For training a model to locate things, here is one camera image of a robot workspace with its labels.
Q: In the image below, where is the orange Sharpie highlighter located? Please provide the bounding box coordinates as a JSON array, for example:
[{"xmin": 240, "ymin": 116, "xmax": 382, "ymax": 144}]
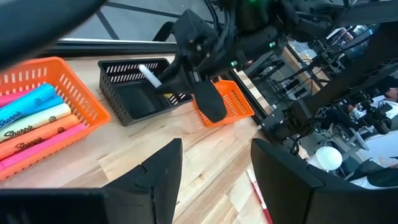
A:
[{"xmin": 0, "ymin": 114, "xmax": 80, "ymax": 162}]

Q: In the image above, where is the orange plastic lattice basket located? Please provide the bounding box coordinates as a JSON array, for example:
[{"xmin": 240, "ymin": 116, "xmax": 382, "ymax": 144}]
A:
[
  {"xmin": 0, "ymin": 56, "xmax": 111, "ymax": 182},
  {"xmin": 192, "ymin": 79, "xmax": 256, "ymax": 128}
]

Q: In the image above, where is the black plastic lattice basket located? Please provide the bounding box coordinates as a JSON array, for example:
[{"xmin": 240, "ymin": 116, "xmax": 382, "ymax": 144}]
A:
[{"xmin": 98, "ymin": 57, "xmax": 193, "ymax": 127}]

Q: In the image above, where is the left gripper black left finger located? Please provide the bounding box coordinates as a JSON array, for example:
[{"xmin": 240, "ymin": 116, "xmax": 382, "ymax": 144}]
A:
[{"xmin": 101, "ymin": 138, "xmax": 184, "ymax": 224}]

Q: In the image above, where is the yellow cap thin white marker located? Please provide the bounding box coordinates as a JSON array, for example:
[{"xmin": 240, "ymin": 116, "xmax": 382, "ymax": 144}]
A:
[{"xmin": 138, "ymin": 63, "xmax": 174, "ymax": 99}]

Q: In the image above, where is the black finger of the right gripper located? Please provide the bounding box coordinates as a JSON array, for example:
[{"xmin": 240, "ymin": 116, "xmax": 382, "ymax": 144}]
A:
[
  {"xmin": 194, "ymin": 78, "xmax": 228, "ymax": 124},
  {"xmin": 156, "ymin": 66, "xmax": 194, "ymax": 95}
]

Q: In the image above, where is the red cap thin white marker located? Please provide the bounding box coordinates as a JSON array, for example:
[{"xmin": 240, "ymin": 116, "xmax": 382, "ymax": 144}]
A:
[{"xmin": 245, "ymin": 167, "xmax": 274, "ymax": 224}]

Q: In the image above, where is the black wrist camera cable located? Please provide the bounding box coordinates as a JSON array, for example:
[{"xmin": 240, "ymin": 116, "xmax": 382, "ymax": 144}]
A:
[{"xmin": 0, "ymin": 0, "xmax": 106, "ymax": 72}]

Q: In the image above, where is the person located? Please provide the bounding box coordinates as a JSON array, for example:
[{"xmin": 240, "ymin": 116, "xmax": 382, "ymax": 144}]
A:
[{"xmin": 349, "ymin": 86, "xmax": 398, "ymax": 125}]

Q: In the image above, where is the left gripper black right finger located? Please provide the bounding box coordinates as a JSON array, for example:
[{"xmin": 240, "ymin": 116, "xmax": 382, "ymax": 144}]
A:
[{"xmin": 251, "ymin": 138, "xmax": 398, "ymax": 224}]

